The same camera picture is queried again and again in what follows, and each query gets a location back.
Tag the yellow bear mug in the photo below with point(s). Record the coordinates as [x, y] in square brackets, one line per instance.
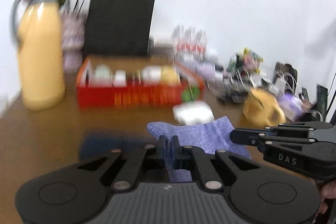
[262, 109]

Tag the left water bottle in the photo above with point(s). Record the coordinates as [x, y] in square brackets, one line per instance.
[178, 40]

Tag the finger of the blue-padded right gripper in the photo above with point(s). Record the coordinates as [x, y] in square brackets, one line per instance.
[198, 163]

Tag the black tablet stand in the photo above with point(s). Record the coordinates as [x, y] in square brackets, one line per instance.
[320, 109]

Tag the right water bottle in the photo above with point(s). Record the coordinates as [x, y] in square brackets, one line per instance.
[201, 44]

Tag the lavender ribbed pouch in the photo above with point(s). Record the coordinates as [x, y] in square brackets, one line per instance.
[205, 71]

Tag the middle water bottle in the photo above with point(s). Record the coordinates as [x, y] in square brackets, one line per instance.
[189, 42]

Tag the yellow white plush toy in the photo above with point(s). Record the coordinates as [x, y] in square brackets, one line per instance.
[160, 75]

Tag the purple tissue pack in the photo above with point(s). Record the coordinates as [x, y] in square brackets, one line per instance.
[292, 106]

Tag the pale green ceramic item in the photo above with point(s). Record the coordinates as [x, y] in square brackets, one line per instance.
[103, 76]

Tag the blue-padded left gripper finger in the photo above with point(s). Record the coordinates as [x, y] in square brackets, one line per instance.
[143, 164]

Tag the colourful snack packet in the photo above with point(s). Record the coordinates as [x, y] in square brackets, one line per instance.
[251, 61]

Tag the yellow thermos jug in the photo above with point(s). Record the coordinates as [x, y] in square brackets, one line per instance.
[37, 28]

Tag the person's hand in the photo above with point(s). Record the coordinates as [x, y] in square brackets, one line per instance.
[327, 192]

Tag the purple textured vase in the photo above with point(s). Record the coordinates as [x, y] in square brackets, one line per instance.
[72, 42]

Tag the purple knitted cloth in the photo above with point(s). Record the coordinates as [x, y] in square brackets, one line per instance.
[209, 136]

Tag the water bottle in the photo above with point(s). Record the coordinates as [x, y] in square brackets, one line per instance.
[201, 44]
[178, 40]
[189, 42]

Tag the black paper bag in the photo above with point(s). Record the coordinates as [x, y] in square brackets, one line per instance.
[118, 28]

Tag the red cardboard box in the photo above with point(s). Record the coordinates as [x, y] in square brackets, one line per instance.
[128, 89]

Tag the navy blue zip pouch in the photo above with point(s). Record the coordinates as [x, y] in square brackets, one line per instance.
[99, 144]

